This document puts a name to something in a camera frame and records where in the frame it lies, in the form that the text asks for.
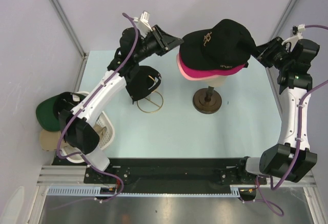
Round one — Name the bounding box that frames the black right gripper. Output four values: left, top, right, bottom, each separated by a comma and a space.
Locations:
248, 36, 293, 71

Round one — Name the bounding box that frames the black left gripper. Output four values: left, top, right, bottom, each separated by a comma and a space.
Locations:
133, 25, 183, 63

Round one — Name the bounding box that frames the magenta mesh cap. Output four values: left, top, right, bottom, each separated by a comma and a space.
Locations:
179, 55, 248, 77

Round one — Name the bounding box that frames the pink sport cap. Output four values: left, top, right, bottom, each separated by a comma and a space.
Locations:
176, 54, 226, 81

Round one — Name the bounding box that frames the green brim black cap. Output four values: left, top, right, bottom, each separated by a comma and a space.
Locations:
35, 92, 86, 132

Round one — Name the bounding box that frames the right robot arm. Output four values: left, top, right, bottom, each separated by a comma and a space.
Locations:
236, 35, 320, 184

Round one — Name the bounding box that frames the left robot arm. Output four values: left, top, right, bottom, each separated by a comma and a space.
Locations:
58, 25, 183, 183

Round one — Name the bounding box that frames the black cap with gold lettering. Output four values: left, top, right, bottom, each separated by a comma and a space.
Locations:
126, 66, 161, 103

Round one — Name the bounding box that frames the wooden mannequin head stand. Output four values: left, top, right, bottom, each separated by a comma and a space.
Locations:
193, 75, 226, 114

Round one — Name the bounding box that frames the white plastic basket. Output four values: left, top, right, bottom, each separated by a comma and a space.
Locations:
54, 91, 115, 156

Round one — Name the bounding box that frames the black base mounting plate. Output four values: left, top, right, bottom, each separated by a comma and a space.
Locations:
52, 157, 267, 195

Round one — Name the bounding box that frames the beige cap in basket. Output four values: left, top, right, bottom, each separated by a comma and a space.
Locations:
39, 124, 107, 151

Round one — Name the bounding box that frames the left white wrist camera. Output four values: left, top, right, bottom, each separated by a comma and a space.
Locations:
133, 11, 153, 35

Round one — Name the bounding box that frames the gold wire hat stand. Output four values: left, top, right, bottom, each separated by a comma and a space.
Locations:
136, 75, 164, 114

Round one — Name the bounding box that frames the right aluminium frame post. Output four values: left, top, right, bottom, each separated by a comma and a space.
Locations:
269, 0, 299, 39

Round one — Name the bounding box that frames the aluminium frame post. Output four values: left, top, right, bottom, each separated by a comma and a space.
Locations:
38, 0, 87, 57
269, 0, 299, 39

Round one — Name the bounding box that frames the left aluminium frame post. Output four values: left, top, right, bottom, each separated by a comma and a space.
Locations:
38, 0, 87, 57

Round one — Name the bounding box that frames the white slotted cable duct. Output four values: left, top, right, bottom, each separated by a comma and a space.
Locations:
47, 186, 257, 197

